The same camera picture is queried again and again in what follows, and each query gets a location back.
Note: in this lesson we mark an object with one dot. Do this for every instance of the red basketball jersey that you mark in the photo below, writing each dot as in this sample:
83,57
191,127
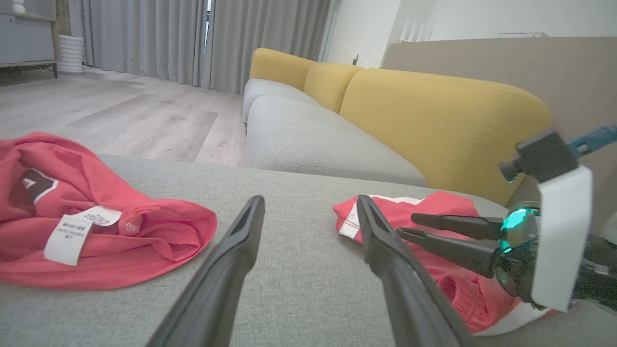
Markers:
120,250

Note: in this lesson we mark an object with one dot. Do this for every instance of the yellow sofa back cushion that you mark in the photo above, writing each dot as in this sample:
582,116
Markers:
434,125
330,86
279,65

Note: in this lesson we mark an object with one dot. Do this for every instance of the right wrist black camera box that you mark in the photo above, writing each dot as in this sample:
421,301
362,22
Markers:
544,156

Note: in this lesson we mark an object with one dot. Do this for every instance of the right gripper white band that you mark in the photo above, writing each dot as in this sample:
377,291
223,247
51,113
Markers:
559,241

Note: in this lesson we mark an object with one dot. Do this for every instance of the white ribbed cylinder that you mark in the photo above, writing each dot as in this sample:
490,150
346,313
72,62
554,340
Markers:
71,54

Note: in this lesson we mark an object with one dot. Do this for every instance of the small white vase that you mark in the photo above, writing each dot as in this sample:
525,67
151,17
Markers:
19,6

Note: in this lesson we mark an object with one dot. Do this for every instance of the white slatted wall fixture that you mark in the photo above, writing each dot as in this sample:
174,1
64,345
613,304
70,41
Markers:
415,31

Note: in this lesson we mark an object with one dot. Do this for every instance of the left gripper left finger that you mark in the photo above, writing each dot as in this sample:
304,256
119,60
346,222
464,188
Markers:
217,289

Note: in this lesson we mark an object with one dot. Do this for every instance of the grey back cushion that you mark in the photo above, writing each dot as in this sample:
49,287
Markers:
308,140

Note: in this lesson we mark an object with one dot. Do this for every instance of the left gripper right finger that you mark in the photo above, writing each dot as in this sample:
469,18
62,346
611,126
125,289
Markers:
405,289

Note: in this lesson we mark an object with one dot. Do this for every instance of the red basketball shorts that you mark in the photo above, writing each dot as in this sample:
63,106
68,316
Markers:
462,299

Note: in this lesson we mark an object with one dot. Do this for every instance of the grey sideboard cabinet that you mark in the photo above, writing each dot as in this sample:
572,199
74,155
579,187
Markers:
24,41

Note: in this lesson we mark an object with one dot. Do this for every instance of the grey curtain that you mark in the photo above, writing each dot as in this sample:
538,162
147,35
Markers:
144,38
270,29

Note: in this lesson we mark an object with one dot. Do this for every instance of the grey sofa seat cushion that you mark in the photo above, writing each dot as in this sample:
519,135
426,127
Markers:
270,91

